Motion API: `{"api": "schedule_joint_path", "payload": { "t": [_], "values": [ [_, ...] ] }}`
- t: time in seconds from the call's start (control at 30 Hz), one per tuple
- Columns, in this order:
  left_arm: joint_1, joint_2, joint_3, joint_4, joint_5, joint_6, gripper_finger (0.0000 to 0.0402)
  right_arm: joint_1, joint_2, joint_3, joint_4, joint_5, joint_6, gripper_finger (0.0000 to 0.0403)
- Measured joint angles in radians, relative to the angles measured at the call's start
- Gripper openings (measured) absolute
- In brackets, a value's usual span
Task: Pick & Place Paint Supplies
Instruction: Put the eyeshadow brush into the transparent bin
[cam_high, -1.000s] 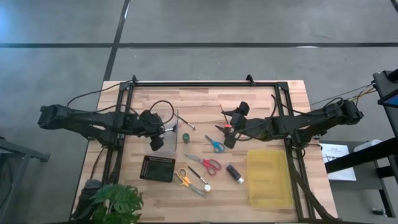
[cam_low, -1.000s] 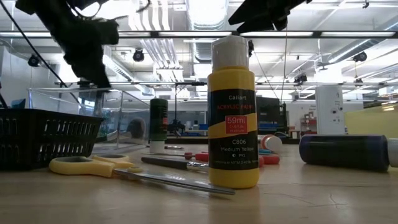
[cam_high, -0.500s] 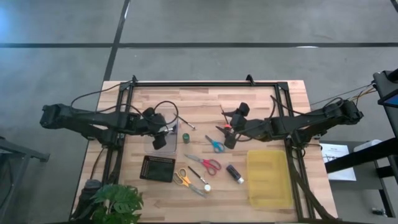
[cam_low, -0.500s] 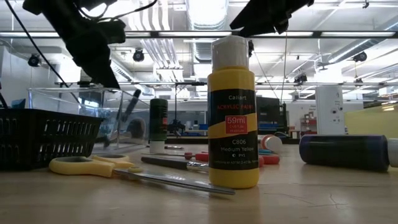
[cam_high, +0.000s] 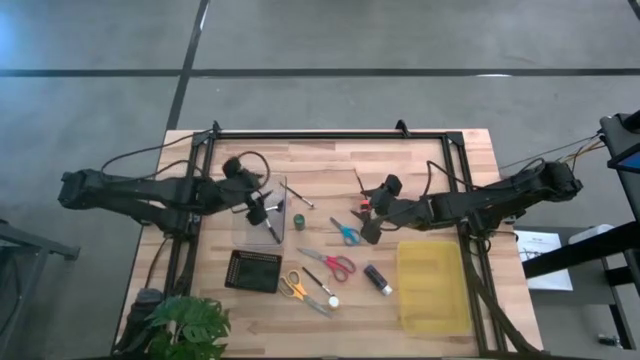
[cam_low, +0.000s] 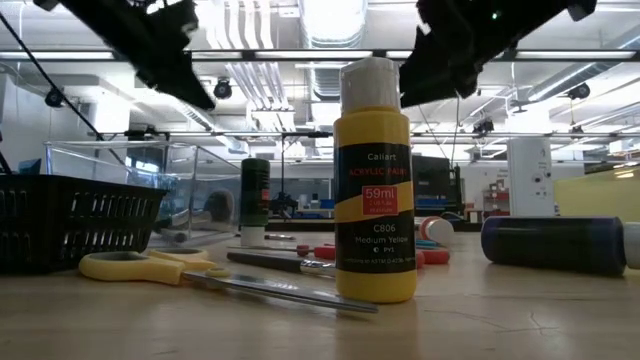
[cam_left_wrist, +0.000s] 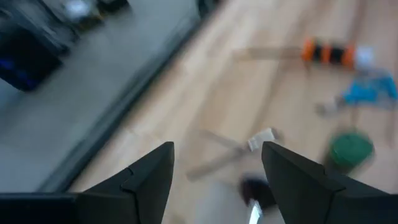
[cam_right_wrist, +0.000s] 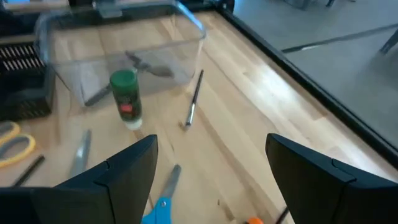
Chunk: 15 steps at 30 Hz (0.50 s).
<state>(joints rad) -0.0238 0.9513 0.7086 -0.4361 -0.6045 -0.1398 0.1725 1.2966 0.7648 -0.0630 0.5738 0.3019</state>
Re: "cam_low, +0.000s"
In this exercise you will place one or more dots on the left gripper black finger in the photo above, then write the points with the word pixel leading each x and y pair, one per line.
pixel 185 82

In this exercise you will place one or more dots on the black computer monitor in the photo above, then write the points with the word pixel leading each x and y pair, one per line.
pixel 435 180

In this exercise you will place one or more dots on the black aluminium table frame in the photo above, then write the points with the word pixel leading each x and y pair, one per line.
pixel 300 226

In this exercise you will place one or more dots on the yellow acrylic paint bottle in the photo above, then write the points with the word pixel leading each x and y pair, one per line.
pixel 375 280

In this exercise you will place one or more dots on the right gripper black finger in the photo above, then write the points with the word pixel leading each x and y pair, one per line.
pixel 435 70

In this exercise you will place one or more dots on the black overhead frame beam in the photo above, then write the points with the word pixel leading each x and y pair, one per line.
pixel 378 54

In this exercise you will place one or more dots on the blue acrylic paint bottle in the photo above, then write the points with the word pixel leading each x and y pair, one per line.
pixel 550 245

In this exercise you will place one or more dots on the black plastic slotted basket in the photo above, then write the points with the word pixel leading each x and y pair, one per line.
pixel 75 182

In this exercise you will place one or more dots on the yellow plastic bin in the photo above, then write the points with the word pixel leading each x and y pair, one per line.
pixel 600 200

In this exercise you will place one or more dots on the clear plastic container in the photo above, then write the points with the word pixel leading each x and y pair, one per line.
pixel 150 150

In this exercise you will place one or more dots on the white room pillar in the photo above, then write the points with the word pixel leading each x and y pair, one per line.
pixel 530 175

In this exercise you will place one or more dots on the green acrylic paint bottle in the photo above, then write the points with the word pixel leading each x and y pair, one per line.
pixel 255 190

